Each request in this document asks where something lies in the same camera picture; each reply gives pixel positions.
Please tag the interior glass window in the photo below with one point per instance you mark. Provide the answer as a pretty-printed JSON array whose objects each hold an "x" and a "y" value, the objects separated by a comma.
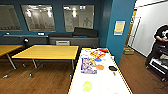
[
  {"x": 9, "y": 18},
  {"x": 78, "y": 16},
  {"x": 38, "y": 18}
]

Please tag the dark grey sofa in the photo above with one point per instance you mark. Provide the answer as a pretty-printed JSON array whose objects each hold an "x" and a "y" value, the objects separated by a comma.
[
  {"x": 83, "y": 39},
  {"x": 16, "y": 40}
]

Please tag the small black round object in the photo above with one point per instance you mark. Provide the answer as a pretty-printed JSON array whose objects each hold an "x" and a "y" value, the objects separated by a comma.
[{"x": 26, "y": 41}]

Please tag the small orange bowl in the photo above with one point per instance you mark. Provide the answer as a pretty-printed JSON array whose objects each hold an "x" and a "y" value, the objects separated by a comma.
[{"x": 100, "y": 67}]

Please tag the person in black shirt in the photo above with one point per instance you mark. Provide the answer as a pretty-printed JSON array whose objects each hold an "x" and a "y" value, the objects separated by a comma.
[{"x": 161, "y": 36}]

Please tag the black oblong item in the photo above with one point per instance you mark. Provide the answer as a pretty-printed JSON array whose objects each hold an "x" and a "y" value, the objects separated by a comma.
[{"x": 113, "y": 68}]

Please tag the brown wooden door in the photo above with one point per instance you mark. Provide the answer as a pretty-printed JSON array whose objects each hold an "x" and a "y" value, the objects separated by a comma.
[{"x": 132, "y": 28}]

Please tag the cardboard box stack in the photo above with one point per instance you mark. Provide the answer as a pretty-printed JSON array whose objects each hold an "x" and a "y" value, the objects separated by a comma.
[{"x": 128, "y": 50}]

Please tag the yellow air hockey table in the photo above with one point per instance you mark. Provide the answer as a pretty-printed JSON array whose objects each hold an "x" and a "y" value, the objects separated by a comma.
[{"x": 100, "y": 81}]

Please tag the yellow wooden table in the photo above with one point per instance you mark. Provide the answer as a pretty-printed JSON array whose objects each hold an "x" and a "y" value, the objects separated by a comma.
[
  {"x": 6, "y": 50},
  {"x": 46, "y": 51}
]

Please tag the yellow framed pillar notice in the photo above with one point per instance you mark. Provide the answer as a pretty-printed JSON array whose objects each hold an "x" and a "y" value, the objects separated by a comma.
[{"x": 119, "y": 27}]

